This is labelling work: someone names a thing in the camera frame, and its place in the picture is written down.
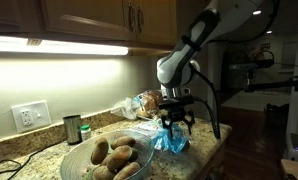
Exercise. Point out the white grey Franka robot arm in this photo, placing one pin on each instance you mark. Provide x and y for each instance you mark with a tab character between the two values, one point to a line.
175	66

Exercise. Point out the clear bag of bread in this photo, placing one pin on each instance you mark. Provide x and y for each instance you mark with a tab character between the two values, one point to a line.
149	103

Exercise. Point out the blue plastic potato bag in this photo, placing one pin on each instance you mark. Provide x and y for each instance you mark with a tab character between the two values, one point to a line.
162	141

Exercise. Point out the white console blue light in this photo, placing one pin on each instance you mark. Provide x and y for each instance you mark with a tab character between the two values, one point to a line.
297	146

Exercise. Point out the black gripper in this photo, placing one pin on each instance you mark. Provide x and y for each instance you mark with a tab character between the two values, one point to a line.
174	115

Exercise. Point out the stainless steel cup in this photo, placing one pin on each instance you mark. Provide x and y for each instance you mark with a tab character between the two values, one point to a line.
72	130

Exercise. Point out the wooden base cabinet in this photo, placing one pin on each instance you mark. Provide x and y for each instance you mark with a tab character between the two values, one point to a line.
215	163

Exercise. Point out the white plastic bag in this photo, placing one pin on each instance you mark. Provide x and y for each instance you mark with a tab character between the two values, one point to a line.
125	108

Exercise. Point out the ceiling spot light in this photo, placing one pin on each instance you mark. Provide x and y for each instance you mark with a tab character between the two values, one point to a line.
269	32
256	12

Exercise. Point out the under cabinet light strip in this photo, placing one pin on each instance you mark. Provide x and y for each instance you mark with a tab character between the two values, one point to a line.
72	47

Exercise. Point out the wooden wall cabinet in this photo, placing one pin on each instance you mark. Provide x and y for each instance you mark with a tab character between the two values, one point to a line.
89	16

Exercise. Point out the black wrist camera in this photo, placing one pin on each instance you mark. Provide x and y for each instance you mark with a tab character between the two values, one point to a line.
175	101

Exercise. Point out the white wall outlet plate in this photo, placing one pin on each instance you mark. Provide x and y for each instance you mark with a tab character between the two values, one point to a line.
30	116

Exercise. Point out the black stereo camera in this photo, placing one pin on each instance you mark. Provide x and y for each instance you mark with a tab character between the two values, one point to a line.
252	64

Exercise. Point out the black bin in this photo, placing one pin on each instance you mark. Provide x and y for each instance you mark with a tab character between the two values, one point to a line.
275	116

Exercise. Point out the white bottle green cap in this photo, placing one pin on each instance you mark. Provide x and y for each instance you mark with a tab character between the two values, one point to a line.
85	133

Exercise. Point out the greenish brown potato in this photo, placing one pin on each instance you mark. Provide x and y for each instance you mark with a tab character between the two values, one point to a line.
118	158

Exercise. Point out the cardboard box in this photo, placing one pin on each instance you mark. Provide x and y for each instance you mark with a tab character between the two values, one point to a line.
295	170

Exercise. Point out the clear glass bowl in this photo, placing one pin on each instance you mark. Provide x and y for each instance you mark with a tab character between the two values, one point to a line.
75	163

